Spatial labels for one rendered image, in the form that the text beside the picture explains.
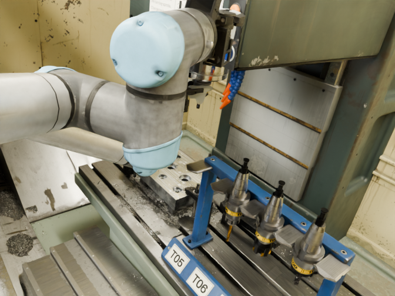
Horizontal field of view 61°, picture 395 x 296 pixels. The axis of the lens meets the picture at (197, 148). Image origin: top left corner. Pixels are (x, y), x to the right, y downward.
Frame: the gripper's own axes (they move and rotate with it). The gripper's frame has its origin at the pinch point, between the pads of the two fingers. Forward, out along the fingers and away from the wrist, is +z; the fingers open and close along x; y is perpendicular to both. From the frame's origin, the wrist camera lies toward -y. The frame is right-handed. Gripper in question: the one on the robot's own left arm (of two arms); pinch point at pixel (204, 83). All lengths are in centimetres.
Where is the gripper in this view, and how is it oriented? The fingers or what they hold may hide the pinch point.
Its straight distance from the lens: 112.3
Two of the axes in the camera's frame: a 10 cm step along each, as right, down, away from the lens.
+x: 6.3, 4.4, -6.4
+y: -1.2, 8.7, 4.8
